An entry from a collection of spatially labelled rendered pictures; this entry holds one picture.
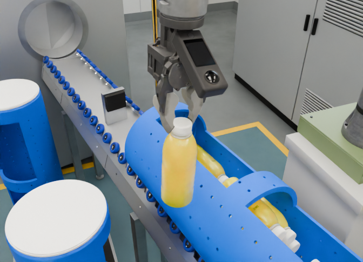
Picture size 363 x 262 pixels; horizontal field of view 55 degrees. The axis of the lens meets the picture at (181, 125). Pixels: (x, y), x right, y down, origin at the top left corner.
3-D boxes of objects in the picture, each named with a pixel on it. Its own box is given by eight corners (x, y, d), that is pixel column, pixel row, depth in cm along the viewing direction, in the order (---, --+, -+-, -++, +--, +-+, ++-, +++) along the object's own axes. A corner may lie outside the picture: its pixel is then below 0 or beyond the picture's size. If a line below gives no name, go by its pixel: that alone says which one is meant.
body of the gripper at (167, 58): (181, 67, 67) (186, 3, 60) (207, 87, 61) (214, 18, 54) (145, 75, 64) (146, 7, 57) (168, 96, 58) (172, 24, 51)
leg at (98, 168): (102, 173, 265) (89, 102, 229) (105, 177, 261) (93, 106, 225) (94, 176, 263) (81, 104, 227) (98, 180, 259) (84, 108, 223)
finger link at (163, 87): (173, 108, 63) (183, 63, 59) (178, 113, 62) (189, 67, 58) (150, 110, 61) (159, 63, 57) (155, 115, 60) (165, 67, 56)
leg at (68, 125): (84, 180, 259) (68, 108, 223) (87, 185, 255) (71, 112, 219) (76, 183, 256) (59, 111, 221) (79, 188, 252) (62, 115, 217)
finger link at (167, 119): (157, 120, 68) (166, 76, 64) (172, 136, 64) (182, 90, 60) (142, 121, 67) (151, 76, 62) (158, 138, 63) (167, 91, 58)
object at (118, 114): (125, 116, 161) (122, 86, 152) (129, 120, 158) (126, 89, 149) (105, 122, 157) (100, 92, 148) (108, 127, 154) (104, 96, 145)
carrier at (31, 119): (29, 207, 218) (18, 247, 194) (-16, 82, 168) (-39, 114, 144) (76, 203, 220) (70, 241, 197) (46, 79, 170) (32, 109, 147)
